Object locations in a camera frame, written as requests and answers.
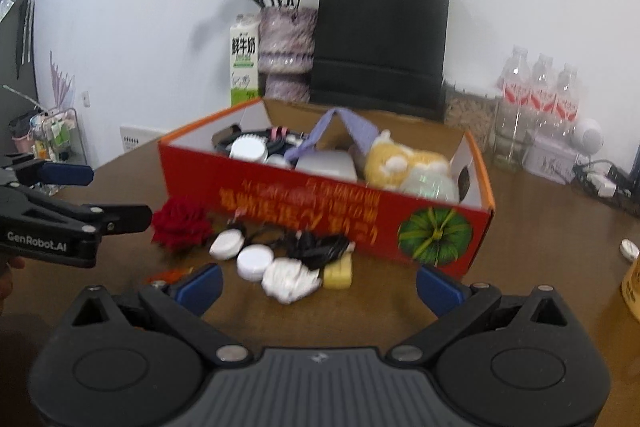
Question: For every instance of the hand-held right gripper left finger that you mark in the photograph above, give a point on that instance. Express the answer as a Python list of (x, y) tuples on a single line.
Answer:
[(205, 288)]

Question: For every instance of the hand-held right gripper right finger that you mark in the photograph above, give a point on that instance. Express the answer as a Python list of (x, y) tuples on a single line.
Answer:
[(437, 290)]

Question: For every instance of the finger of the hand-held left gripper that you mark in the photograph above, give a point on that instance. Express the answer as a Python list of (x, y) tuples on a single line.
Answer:
[(125, 218), (67, 175)]

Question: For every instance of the white round jar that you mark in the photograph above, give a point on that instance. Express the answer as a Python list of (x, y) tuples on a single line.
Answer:
[(255, 263), (226, 245)]

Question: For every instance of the red rose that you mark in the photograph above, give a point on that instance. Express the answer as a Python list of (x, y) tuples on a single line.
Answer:
[(180, 224)]

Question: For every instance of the white tissue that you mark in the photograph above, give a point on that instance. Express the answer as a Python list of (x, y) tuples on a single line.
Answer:
[(287, 281)]

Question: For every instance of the yellow block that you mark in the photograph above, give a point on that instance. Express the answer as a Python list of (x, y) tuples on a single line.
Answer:
[(338, 274)]

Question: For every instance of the iridescent plastic bag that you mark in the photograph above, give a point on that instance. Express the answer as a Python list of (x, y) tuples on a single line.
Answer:
[(430, 187)]

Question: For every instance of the red cardboard box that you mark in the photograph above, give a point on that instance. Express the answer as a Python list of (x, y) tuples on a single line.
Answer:
[(310, 212)]

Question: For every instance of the white translucent plastic box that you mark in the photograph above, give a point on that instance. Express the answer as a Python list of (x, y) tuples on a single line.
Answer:
[(325, 164)]

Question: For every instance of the purple knitted cloth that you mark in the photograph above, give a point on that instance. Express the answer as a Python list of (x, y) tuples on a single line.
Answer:
[(350, 127)]

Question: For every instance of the person's left hand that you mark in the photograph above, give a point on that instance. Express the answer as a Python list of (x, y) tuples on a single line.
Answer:
[(9, 279)]

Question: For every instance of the small orange item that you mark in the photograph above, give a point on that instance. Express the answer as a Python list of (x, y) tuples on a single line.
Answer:
[(167, 277)]

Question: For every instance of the metal trolley rack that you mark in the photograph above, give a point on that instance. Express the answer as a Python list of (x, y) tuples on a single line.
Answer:
[(50, 139)]

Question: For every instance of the wooden desk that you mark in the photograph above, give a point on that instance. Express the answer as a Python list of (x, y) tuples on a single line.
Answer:
[(525, 257)]

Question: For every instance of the yellow plush toy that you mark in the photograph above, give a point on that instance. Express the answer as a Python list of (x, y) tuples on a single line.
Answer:
[(395, 164)]

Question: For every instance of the white ribbed round lid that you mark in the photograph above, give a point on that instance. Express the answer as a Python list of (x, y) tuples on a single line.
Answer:
[(248, 148)]

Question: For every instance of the dark board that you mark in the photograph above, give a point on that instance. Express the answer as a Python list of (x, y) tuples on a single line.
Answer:
[(15, 37)]

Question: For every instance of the white printed tin box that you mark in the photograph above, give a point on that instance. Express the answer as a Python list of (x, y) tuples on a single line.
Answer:
[(550, 162)]

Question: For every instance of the empty glass cup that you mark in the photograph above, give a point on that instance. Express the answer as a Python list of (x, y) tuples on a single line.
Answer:
[(512, 137)]

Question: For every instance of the clear snack container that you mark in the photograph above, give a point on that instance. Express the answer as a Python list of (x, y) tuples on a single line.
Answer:
[(470, 117)]

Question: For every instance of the white green milk carton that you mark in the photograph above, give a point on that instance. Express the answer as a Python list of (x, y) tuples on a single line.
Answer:
[(244, 67)]

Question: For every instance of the yellow bear mug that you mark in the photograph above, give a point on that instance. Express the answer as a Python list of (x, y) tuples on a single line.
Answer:
[(632, 292)]

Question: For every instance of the small white round cap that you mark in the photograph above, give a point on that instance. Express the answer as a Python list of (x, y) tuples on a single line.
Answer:
[(629, 250)]

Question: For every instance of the white charger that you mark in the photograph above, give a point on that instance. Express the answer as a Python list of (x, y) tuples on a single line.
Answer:
[(602, 185)]

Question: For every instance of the white round speaker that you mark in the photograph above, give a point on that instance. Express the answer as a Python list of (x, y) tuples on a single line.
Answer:
[(589, 137)]

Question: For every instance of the purple glass vase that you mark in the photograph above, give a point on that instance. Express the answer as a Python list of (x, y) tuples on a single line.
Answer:
[(287, 47)]

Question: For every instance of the black paper bag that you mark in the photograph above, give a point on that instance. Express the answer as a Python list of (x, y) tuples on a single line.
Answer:
[(380, 37)]

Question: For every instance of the white wall socket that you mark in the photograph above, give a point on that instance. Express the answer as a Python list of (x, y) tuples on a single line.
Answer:
[(86, 99)]

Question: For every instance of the white wall outlet panel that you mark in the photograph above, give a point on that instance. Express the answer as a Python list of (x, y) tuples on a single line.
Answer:
[(140, 138)]

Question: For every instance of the purple wall sticker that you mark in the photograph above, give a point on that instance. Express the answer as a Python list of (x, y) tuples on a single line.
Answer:
[(61, 79)]

